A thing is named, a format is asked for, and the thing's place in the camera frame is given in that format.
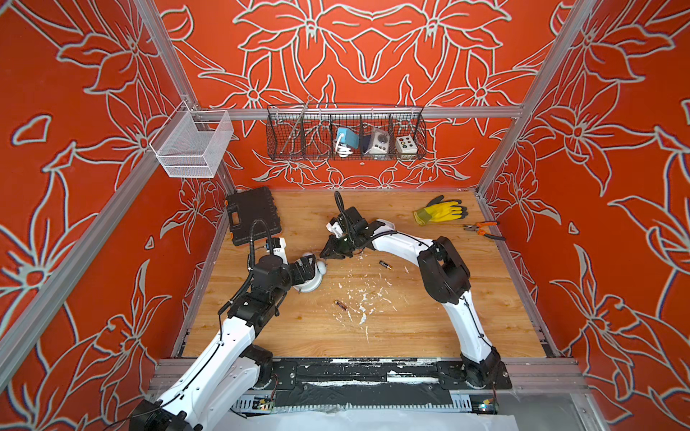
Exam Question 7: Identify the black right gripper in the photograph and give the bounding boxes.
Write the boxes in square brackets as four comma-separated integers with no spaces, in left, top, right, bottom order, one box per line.
[316,232,359,261]

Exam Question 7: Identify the white round twin-bell alarm clock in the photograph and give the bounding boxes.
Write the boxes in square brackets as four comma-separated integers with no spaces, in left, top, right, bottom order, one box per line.
[293,253,327,293]

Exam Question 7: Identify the white square alarm clock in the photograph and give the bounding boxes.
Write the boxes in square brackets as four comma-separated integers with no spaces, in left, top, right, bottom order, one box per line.
[375,219,395,232]

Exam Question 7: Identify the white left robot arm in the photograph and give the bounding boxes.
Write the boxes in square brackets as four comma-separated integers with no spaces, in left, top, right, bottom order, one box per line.
[122,235,327,430]

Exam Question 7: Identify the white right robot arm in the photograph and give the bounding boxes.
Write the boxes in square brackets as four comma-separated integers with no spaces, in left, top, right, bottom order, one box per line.
[320,191,503,389]

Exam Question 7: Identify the red black AA battery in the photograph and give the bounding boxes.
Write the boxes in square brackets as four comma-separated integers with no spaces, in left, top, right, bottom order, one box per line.
[334,300,349,311]

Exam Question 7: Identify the black plastic tool case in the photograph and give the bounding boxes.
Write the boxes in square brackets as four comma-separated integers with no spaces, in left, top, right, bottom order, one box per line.
[226,186,282,246]

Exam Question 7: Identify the blue white item in basket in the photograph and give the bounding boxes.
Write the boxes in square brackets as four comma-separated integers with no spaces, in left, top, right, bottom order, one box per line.
[333,128,359,158]

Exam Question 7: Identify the yellow black work glove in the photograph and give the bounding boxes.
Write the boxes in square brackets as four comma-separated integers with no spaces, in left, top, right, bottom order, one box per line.
[413,195,468,226]

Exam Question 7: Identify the white socket adapter in basket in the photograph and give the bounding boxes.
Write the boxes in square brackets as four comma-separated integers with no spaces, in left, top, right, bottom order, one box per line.
[359,129,390,160]

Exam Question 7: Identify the beige button box in basket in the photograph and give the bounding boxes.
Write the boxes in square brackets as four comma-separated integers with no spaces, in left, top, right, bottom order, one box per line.
[395,135,418,161]

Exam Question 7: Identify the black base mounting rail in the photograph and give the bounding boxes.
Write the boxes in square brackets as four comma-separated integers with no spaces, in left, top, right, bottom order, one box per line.
[233,357,512,416]

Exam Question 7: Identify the black wire wall basket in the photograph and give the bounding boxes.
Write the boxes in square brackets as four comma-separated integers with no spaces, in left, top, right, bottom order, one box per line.
[266,102,428,162]

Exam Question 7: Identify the orange handled pliers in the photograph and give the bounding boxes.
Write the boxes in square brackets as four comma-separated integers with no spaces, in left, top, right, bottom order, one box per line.
[464,220,506,242]

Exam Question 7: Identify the clear plastic wall bin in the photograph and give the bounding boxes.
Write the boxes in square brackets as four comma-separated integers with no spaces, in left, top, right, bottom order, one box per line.
[150,111,235,179]

